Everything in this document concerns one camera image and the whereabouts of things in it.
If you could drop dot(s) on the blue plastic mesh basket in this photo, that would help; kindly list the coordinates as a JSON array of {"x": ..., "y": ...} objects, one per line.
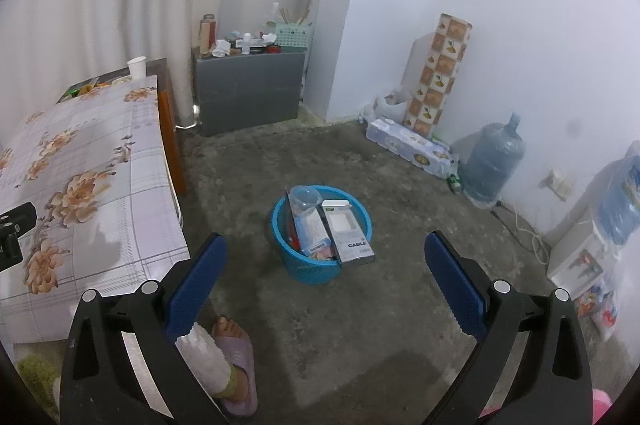
[{"x": 305, "y": 267}]

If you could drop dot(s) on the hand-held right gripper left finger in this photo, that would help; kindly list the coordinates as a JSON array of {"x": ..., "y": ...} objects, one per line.
[{"x": 197, "y": 285}]

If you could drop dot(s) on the white plastic bag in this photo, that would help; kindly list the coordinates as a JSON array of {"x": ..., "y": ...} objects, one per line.
[{"x": 392, "y": 107}]

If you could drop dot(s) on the grey cabinet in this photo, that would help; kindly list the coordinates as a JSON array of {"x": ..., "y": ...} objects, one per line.
[{"x": 250, "y": 90}]

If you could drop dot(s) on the purple slipper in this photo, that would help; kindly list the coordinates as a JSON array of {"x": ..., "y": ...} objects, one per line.
[{"x": 242, "y": 357}]

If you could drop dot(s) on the wooden chopsticks bundle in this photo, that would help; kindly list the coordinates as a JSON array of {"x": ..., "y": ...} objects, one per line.
[{"x": 295, "y": 16}]

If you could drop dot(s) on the brown wooden table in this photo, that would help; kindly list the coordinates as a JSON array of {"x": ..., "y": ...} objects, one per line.
[{"x": 170, "y": 120}]

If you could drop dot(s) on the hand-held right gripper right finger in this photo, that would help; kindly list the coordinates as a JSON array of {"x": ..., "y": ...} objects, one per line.
[{"x": 457, "y": 285}]

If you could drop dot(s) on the white water dispenser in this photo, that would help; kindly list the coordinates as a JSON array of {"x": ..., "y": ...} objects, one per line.
[{"x": 580, "y": 255}]

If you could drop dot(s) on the white blue box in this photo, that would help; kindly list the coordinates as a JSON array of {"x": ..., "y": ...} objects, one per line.
[{"x": 312, "y": 230}]

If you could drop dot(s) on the white wall socket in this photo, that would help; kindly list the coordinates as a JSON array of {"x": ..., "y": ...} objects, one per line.
[{"x": 557, "y": 185}]

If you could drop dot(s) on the clear plastic cup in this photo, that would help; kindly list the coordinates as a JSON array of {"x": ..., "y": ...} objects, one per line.
[{"x": 304, "y": 197}]

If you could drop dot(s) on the small white bottle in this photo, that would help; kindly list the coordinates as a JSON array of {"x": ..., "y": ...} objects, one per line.
[{"x": 247, "y": 45}]

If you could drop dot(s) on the floral tablecloth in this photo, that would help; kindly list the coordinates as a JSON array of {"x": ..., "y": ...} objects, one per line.
[{"x": 85, "y": 165}]

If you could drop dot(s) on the white paper cup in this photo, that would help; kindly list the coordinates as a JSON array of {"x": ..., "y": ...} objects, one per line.
[{"x": 137, "y": 67}]

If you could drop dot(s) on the crumpled white tissue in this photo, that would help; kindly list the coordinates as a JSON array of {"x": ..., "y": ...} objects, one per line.
[{"x": 220, "y": 49}]

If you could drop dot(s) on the person's foot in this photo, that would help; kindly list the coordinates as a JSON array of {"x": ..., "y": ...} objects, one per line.
[{"x": 235, "y": 335}]

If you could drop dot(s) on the printed plastic bag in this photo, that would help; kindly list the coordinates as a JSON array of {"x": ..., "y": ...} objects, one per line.
[{"x": 602, "y": 310}]

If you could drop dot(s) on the tall tile pattern box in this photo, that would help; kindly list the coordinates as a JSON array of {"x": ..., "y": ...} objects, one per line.
[{"x": 437, "y": 75}]

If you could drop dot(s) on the blue dispenser water jug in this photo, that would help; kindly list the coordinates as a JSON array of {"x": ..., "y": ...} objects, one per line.
[{"x": 622, "y": 200}]

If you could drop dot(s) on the green fluffy cloth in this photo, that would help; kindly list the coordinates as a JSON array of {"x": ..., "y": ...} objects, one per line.
[{"x": 37, "y": 380}]

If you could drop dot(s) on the red tape roll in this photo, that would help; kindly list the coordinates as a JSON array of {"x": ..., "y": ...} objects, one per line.
[{"x": 273, "y": 50}]

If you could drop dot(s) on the small green basket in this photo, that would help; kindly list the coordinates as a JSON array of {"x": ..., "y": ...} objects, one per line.
[{"x": 294, "y": 37}]

